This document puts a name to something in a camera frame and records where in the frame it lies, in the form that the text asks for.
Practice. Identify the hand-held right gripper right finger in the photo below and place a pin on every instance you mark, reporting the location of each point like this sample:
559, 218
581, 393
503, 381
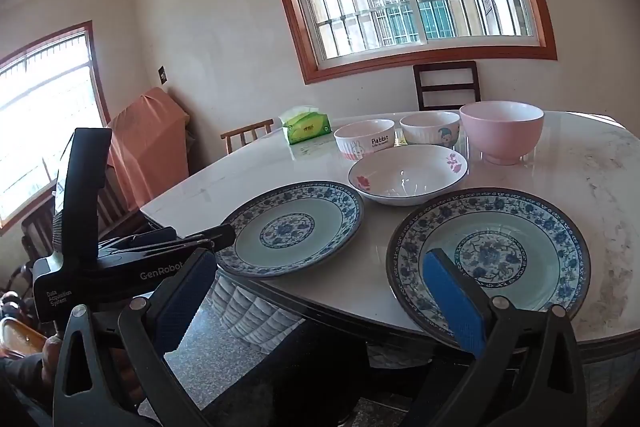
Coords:
457, 302

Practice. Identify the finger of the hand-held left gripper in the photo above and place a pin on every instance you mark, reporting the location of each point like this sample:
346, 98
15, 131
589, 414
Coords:
215, 234
155, 238

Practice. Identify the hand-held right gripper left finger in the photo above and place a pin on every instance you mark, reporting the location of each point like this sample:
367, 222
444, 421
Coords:
180, 302

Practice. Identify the blue patterned plate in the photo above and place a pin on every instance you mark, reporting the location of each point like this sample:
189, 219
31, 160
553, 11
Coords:
505, 252
292, 229

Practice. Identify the white floral shallow bowl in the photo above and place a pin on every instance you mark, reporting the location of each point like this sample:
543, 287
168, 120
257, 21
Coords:
407, 179

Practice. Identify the white rabbit print bowl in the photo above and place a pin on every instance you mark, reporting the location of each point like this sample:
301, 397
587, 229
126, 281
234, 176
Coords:
362, 142

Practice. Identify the pink bowl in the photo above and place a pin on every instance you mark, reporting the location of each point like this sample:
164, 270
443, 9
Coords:
500, 132

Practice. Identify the person's left hand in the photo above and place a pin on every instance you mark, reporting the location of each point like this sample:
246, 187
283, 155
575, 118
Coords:
50, 354

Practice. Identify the dark wooden chair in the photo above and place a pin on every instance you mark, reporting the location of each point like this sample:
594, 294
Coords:
112, 207
445, 79

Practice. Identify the reddish wooden armchair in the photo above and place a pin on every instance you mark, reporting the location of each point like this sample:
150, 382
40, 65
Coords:
17, 332

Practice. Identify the orange cloth covered cabinet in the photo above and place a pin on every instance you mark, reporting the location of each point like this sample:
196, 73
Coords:
145, 142

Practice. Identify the light wooden chair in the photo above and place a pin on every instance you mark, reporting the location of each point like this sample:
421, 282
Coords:
247, 134

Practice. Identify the green tissue pack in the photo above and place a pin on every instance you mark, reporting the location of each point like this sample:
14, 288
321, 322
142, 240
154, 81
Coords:
306, 127

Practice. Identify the side wooden framed window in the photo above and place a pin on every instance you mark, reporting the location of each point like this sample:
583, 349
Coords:
40, 117

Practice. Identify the white cartoon print bowl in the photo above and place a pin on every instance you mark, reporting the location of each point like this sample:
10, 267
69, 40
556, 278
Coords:
430, 129

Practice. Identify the black wall switch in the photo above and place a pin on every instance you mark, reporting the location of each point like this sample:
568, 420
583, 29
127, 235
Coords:
162, 75

